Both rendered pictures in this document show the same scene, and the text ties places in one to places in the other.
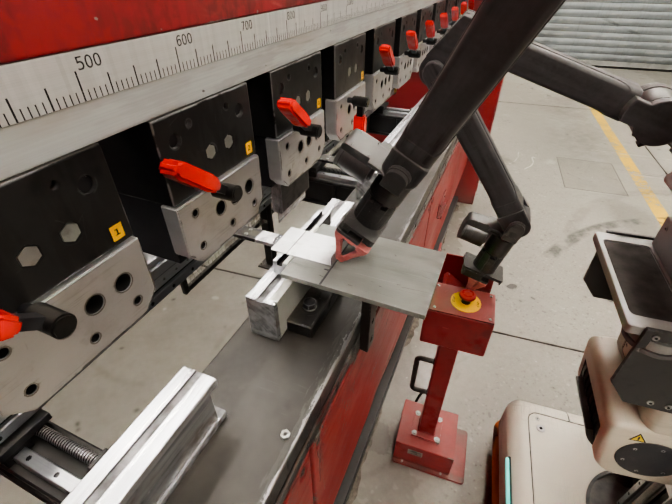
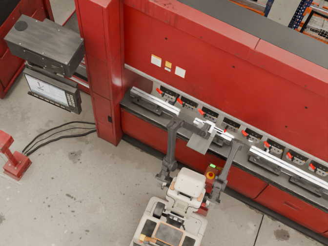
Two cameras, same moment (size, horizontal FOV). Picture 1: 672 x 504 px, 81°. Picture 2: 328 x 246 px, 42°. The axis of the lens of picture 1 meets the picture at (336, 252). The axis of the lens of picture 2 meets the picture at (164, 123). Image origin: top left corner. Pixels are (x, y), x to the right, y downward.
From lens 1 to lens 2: 3.39 m
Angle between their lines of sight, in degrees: 56
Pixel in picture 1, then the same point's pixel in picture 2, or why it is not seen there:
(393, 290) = (193, 141)
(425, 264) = (200, 149)
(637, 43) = not seen: outside the picture
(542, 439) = (192, 221)
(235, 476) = (166, 121)
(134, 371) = not seen: hidden behind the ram
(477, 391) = (222, 227)
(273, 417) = not seen: hidden behind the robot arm
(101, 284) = (170, 96)
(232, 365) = (186, 118)
